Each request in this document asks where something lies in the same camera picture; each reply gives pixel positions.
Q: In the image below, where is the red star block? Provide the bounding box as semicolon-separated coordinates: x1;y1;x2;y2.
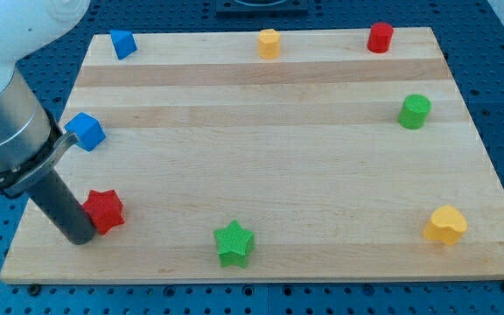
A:
82;190;125;235

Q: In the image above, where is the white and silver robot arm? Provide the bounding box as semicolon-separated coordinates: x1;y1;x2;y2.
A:
0;0;90;190

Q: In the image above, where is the green star block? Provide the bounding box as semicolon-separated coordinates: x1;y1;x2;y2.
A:
213;220;255;269

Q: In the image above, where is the wooden board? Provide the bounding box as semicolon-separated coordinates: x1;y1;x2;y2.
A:
0;27;504;284

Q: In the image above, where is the yellow hexagon block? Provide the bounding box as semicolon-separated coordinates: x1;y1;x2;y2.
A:
257;29;281;60

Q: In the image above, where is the blue cube block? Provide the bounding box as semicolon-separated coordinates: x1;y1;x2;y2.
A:
65;112;106;151

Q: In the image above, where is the green cylinder block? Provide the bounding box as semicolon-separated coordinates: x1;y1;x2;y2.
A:
398;94;431;130

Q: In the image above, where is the blue triangle block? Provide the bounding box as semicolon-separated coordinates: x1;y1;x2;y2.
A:
109;30;137;60

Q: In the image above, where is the red cylinder block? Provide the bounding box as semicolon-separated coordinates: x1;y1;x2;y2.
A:
367;22;394;53

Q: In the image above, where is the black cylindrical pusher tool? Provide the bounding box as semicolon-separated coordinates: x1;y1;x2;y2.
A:
26;171;96;245

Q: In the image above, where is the yellow heart block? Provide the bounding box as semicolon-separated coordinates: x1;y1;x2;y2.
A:
422;205;468;245

